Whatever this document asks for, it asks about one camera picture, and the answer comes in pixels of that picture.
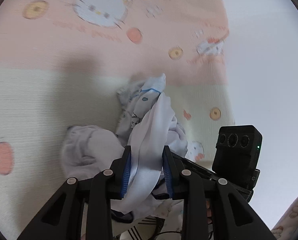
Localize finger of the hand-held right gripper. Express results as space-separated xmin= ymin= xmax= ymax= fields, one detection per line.
xmin=169 ymin=152 xmax=222 ymax=181

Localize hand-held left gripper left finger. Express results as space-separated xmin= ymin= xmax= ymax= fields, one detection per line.
xmin=16 ymin=145 xmax=132 ymax=240

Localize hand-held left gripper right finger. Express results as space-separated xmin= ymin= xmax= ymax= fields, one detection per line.
xmin=162 ymin=145 xmax=277 ymax=240

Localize white garment with strap loops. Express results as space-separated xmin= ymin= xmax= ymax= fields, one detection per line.
xmin=111 ymin=92 xmax=189 ymax=222

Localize light blue printed shorts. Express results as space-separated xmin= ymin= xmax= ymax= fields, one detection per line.
xmin=116 ymin=73 xmax=167 ymax=137

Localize person's right hand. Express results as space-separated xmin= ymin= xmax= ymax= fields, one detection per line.
xmin=205 ymin=199 xmax=213 ymax=227

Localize person's printed pyjama pants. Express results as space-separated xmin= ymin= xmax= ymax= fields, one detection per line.
xmin=271 ymin=192 xmax=298 ymax=240

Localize pink and cream printed blanket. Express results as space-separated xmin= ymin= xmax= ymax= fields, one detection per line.
xmin=0 ymin=0 xmax=236 ymax=240

